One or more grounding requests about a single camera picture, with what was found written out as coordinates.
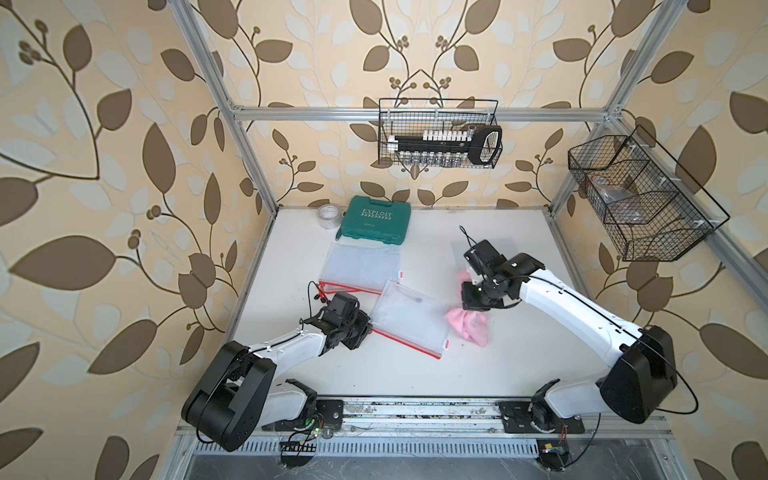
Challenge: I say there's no pink wiping cloth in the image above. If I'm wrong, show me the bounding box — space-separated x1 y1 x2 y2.
444 307 488 348

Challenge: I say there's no clear mesh document bag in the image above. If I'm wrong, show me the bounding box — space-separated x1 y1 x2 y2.
371 280 451 359

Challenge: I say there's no wiped clear document bag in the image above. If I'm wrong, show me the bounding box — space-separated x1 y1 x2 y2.
450 237 520 275

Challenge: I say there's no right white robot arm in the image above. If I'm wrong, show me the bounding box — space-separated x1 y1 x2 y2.
461 241 678 433

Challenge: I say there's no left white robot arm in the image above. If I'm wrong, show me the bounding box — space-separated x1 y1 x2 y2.
181 307 372 452

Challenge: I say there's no stack of clear document bags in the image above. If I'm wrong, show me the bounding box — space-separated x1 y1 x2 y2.
319 245 400 295

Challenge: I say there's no plastic bag in right basket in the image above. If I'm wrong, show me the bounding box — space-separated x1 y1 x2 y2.
593 176 644 224

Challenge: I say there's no green plastic tool case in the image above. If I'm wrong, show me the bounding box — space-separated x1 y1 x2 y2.
336 196 411 245

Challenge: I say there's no clear tape roll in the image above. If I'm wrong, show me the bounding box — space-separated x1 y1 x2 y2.
316 204 343 230

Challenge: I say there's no black white tool in basket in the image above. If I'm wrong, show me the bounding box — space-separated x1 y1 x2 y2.
384 125 503 168

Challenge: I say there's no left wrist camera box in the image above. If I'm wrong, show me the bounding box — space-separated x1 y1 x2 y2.
328 292 360 320

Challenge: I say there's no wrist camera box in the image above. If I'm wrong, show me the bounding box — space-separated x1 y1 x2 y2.
464 240 507 277
328 292 360 320

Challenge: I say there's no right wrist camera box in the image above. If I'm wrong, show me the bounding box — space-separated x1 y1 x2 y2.
464 240 507 277

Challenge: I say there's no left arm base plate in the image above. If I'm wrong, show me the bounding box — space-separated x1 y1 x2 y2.
261 399 344 433

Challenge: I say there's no aluminium front rail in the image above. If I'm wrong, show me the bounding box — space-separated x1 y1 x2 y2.
173 394 673 442

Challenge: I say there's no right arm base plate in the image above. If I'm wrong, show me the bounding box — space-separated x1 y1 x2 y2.
496 399 585 434

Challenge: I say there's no black wire basket right wall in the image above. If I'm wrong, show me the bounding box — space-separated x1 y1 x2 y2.
568 125 730 262

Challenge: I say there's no black wire basket wall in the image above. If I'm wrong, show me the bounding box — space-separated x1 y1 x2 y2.
377 97 503 170
568 125 730 262

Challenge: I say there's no black wire basket back wall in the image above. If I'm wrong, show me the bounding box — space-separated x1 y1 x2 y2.
377 97 503 170

